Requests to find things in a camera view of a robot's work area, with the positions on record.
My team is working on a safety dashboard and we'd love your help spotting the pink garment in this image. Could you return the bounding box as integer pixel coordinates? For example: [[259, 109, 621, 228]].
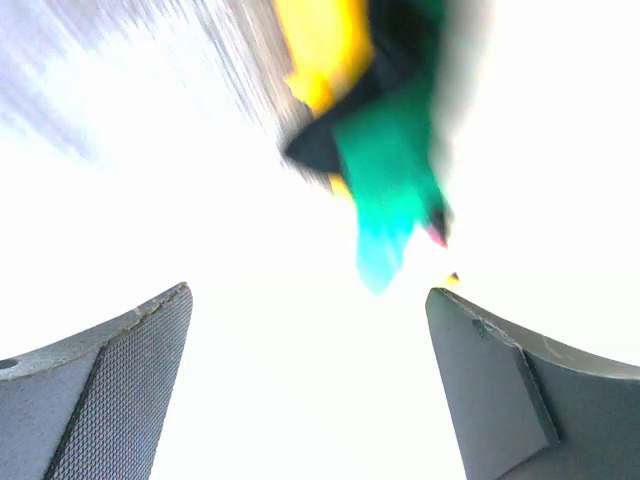
[[427, 222, 448, 248]]

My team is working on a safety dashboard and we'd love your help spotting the dark green t shirt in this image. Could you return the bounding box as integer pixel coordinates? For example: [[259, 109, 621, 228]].
[[284, 1, 447, 176]]

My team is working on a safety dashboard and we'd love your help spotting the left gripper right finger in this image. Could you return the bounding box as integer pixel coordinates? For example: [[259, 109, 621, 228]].
[[425, 288, 639, 479]]

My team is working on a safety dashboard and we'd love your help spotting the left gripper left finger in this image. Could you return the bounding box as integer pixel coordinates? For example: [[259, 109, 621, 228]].
[[1, 283, 193, 480]]

